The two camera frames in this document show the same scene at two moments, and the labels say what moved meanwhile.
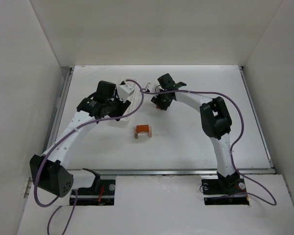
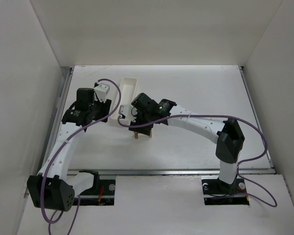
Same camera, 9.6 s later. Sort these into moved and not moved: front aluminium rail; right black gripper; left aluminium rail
Moved: right black gripper
Not moved: left aluminium rail; front aluminium rail
